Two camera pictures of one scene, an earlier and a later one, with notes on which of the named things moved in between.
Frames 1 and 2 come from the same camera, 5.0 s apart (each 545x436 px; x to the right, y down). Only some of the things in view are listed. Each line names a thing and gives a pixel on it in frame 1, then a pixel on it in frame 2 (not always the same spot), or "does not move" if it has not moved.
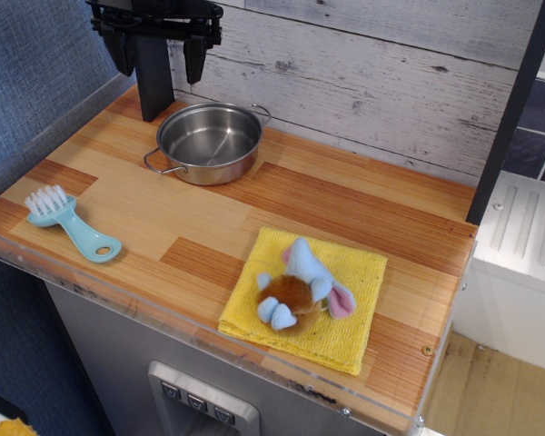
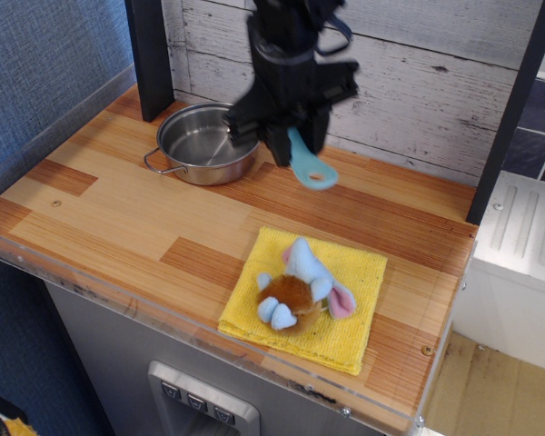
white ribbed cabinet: (513, 296) does not move
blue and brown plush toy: (292, 302) does not move
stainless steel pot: (218, 143) does not move
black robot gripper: (119, 21) → (289, 84)
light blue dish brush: (49, 205) → (306, 163)
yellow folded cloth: (340, 342) does not move
